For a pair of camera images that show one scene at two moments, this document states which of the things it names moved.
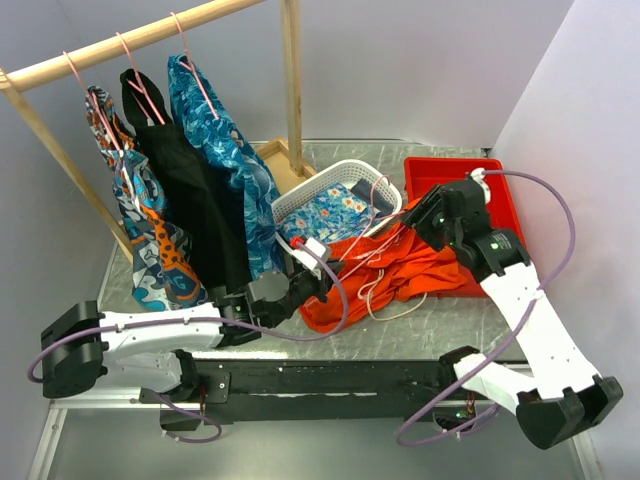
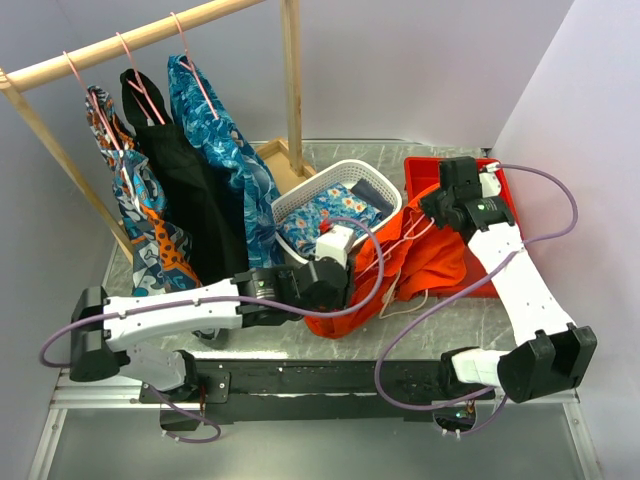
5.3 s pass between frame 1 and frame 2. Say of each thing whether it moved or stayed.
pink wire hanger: moved
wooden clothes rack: stayed
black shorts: stayed
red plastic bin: stayed
